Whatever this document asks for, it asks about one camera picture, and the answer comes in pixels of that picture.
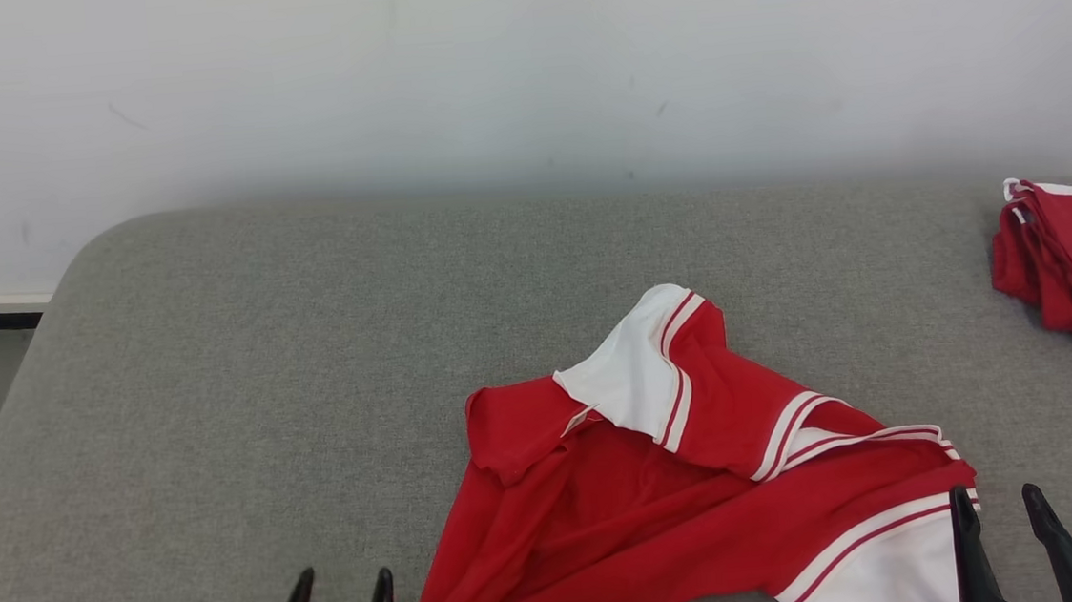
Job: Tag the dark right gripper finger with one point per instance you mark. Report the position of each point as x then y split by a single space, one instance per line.
973 563
1062 561

